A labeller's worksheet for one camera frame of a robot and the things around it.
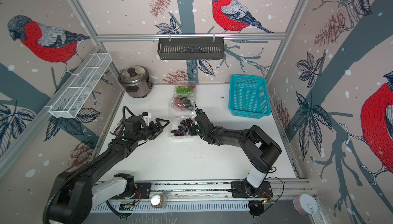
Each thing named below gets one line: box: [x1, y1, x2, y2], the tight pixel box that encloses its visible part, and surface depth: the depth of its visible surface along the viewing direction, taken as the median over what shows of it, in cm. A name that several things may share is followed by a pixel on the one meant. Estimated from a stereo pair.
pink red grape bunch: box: [173, 96, 186, 109], surface depth 103 cm
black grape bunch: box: [182, 96, 195, 110], surface depth 106 cm
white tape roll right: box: [293, 193, 320, 216], surface depth 67 cm
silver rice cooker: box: [118, 65, 153, 99], surface depth 105 cm
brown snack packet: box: [109, 117, 125, 136], surface depth 97 cm
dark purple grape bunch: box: [170, 118, 193, 137], surface depth 94 cm
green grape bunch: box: [175, 85, 194, 95], surface depth 112 cm
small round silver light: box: [150, 193, 165, 208], surface depth 64 cm
